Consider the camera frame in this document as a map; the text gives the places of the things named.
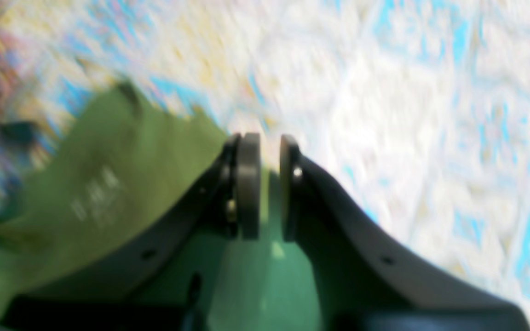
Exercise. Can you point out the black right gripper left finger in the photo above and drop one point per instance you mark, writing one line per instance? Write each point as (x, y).
(223, 201)

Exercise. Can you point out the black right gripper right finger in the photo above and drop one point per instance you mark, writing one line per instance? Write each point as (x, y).
(365, 279)

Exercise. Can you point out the olive green t-shirt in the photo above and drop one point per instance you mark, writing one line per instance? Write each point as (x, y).
(123, 165)

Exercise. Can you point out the patterned tile tablecloth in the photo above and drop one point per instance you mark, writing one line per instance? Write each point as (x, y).
(419, 108)

